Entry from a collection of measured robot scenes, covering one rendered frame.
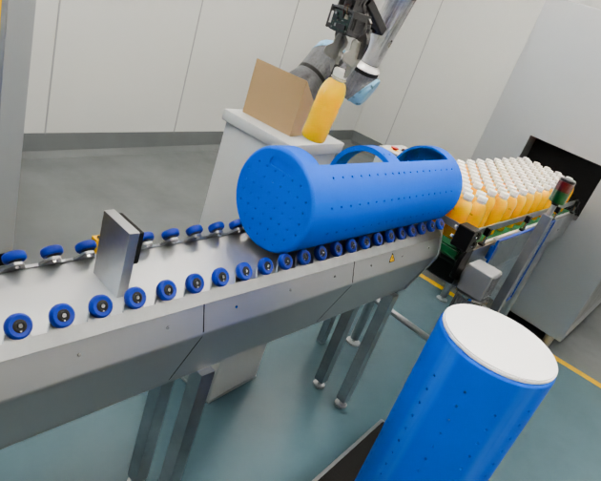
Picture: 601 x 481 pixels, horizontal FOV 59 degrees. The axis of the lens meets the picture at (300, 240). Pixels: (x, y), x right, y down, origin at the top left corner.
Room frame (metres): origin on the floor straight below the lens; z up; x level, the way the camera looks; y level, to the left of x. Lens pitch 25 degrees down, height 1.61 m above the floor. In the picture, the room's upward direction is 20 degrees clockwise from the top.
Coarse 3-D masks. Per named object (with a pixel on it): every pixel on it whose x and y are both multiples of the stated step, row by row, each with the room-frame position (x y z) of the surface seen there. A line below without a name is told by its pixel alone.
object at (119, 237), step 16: (112, 224) 0.94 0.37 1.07; (128, 224) 0.94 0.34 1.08; (112, 240) 0.94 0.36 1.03; (128, 240) 0.91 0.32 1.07; (96, 256) 0.96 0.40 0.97; (112, 256) 0.93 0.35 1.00; (128, 256) 0.91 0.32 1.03; (96, 272) 0.96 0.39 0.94; (112, 272) 0.93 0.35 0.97; (128, 272) 0.92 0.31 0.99; (112, 288) 0.92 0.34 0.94; (128, 288) 0.93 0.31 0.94
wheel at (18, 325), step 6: (12, 318) 0.69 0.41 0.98; (18, 318) 0.70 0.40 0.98; (24, 318) 0.70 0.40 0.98; (30, 318) 0.71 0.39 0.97; (6, 324) 0.68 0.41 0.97; (12, 324) 0.69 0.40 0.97; (18, 324) 0.69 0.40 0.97; (24, 324) 0.70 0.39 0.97; (30, 324) 0.70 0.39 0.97; (6, 330) 0.68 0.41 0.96; (12, 330) 0.68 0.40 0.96; (18, 330) 0.69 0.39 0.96; (24, 330) 0.69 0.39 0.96; (30, 330) 0.70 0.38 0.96; (12, 336) 0.68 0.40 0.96; (18, 336) 0.68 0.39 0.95; (24, 336) 0.69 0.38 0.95
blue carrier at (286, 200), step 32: (256, 160) 1.36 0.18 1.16; (288, 160) 1.30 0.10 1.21; (384, 160) 1.61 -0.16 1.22; (416, 160) 2.06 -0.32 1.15; (448, 160) 1.93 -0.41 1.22; (256, 192) 1.34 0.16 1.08; (288, 192) 1.28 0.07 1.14; (320, 192) 1.26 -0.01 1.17; (352, 192) 1.37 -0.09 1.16; (384, 192) 1.50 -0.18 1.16; (416, 192) 1.66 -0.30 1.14; (448, 192) 1.85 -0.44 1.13; (256, 224) 1.32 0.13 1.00; (288, 224) 1.26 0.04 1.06; (320, 224) 1.26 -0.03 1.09; (352, 224) 1.39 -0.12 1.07; (384, 224) 1.56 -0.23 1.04
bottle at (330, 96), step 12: (324, 84) 1.38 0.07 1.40; (336, 84) 1.37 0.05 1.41; (324, 96) 1.37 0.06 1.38; (336, 96) 1.37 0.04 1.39; (312, 108) 1.39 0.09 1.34; (324, 108) 1.37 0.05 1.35; (336, 108) 1.38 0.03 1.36; (312, 120) 1.38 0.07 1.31; (324, 120) 1.37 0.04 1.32; (312, 132) 1.37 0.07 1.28; (324, 132) 1.38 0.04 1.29
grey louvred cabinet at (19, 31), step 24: (24, 0) 2.04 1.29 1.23; (24, 24) 2.05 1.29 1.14; (24, 48) 2.06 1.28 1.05; (24, 72) 2.06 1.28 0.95; (24, 96) 2.07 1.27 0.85; (0, 120) 2.00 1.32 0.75; (24, 120) 2.08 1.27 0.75; (0, 144) 2.00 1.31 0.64; (0, 168) 2.01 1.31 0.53; (0, 192) 2.01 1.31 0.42; (0, 216) 2.02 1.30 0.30; (0, 240) 2.03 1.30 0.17; (0, 264) 2.07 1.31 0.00
